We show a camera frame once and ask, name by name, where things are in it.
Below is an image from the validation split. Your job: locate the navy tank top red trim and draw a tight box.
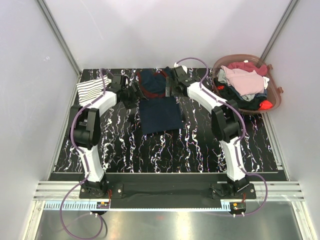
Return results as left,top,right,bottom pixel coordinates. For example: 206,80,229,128
136,67,183,135

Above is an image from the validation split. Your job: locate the left small circuit board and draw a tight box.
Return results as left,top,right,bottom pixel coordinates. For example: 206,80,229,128
96,201,110,209

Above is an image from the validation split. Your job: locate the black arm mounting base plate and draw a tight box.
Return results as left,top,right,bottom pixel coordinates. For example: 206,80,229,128
73,173,256,211

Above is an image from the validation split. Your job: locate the aluminium corner post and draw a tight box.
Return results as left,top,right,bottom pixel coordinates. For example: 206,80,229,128
260,0,300,61
35,0,82,77

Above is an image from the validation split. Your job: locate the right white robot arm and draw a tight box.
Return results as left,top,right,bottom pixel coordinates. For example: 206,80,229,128
165,63,249,199

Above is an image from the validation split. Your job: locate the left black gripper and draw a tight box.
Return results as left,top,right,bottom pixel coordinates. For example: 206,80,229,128
121,82,148,110

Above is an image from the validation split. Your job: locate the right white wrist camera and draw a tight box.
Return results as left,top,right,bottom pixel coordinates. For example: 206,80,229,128
173,64,188,73

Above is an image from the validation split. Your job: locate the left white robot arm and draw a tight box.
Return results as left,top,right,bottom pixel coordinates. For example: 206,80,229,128
68,74,144,198

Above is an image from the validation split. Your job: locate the right small circuit board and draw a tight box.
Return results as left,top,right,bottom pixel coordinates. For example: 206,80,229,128
231,202,247,211

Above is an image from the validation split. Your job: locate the black white striped tank top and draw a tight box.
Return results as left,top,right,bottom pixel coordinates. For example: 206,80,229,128
76,77,111,106

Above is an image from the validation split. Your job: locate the orange red garment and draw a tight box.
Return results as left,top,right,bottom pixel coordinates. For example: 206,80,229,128
258,100,274,111

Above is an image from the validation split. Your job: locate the small circuit board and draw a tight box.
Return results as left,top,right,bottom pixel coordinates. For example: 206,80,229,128
231,202,247,211
96,201,110,209

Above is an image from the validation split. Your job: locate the left aluminium corner post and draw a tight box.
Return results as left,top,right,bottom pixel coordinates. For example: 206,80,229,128
35,0,82,77

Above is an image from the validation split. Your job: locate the light pink garment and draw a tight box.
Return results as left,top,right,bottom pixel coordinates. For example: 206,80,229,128
221,66,270,96

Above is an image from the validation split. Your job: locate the grey garment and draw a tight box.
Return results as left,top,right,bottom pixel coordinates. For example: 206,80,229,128
216,69,267,102

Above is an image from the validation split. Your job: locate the brown translucent plastic basket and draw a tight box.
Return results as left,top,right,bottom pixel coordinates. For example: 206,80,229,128
211,54,284,115

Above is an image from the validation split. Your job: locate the aluminium frame rail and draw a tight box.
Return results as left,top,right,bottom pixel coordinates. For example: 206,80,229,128
33,181,304,201

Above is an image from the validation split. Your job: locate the right aluminium corner post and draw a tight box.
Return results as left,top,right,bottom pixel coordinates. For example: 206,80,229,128
260,0,300,61

